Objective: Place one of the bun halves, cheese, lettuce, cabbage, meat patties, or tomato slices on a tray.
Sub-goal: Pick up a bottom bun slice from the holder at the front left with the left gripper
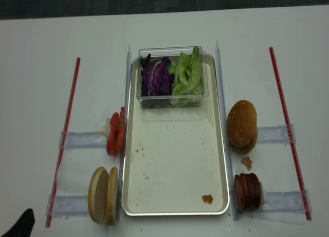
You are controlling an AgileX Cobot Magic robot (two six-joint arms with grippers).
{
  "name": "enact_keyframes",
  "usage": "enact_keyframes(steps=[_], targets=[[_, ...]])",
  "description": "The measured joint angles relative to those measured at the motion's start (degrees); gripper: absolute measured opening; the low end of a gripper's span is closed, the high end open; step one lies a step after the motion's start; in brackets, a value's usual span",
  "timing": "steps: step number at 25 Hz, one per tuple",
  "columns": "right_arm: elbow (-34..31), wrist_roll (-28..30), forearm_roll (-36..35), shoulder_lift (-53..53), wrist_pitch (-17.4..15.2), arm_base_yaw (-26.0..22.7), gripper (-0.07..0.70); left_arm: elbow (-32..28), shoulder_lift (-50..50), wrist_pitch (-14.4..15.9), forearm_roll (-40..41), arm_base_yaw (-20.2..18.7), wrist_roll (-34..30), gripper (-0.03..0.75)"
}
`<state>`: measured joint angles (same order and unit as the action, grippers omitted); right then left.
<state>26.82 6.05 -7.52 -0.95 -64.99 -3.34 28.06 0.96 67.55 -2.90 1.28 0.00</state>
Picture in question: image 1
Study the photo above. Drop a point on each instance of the bun slice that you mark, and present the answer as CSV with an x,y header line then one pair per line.
x,y
112,196
97,195

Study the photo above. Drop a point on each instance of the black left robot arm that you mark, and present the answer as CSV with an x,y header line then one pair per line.
x,y
23,226

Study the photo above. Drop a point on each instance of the green lettuce leaves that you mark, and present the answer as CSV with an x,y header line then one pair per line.
x,y
187,74

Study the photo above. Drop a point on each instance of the left tomato slice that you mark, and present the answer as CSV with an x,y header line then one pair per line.
x,y
111,141

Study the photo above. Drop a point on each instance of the bread crumb on table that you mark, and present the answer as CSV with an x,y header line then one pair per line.
x,y
247,162

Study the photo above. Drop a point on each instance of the stack of meat patties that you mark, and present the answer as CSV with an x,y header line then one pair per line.
x,y
247,192

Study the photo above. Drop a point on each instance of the clear plastic container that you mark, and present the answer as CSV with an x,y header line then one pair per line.
x,y
173,54

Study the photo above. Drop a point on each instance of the purple cabbage leaves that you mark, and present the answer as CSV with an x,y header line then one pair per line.
x,y
156,79

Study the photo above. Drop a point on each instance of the white metal tray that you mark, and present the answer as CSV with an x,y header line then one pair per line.
x,y
174,156

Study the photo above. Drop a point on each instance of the upper sesame bun top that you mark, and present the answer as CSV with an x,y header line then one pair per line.
x,y
241,123

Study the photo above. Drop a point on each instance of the lower bun top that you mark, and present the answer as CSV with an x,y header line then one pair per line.
x,y
248,147

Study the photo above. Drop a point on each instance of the left red strip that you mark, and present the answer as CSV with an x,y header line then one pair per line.
x,y
61,151

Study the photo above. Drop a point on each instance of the red strip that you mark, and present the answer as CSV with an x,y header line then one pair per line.
x,y
305,202
61,151

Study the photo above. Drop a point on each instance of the brown crumb on tray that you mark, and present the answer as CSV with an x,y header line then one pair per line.
x,y
207,199

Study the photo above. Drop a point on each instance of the upper left clear holder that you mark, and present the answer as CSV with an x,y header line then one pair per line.
x,y
72,140

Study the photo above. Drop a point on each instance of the clear holder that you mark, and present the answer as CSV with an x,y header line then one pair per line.
x,y
72,140
61,205
284,201
283,134

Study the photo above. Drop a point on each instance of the upper right clear holder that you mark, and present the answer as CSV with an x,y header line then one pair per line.
x,y
283,134

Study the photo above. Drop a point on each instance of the right red strip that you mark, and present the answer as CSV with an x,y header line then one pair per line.
x,y
305,202

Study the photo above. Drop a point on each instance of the white plastic pusher block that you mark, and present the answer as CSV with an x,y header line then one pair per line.
x,y
263,196

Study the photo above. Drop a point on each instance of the lower left clear holder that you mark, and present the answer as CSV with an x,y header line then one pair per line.
x,y
61,205

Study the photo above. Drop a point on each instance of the lower right clear holder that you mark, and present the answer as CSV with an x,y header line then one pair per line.
x,y
284,201

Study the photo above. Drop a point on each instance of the right long clear rail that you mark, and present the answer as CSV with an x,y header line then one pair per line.
x,y
227,148

